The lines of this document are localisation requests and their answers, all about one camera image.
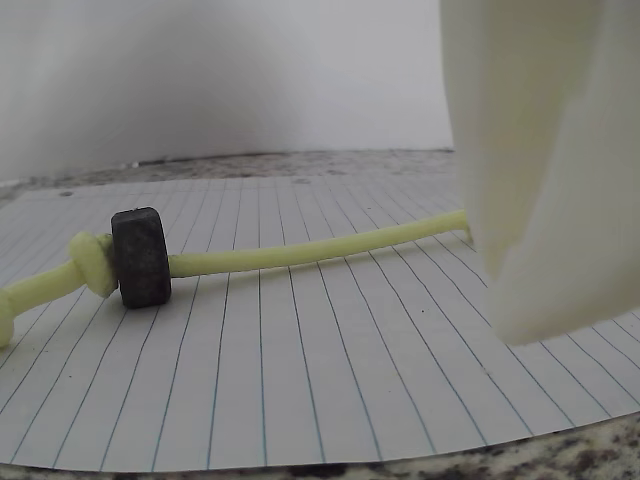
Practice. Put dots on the white foam board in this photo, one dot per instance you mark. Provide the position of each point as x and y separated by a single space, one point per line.
200 75

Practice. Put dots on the lined paper sheet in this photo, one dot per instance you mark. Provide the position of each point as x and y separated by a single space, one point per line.
300 375

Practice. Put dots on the black hex nut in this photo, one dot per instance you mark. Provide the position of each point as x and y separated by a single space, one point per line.
142 260

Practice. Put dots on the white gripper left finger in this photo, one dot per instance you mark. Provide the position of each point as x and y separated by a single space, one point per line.
500 125

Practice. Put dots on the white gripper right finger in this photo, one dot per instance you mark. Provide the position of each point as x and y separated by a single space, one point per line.
590 225

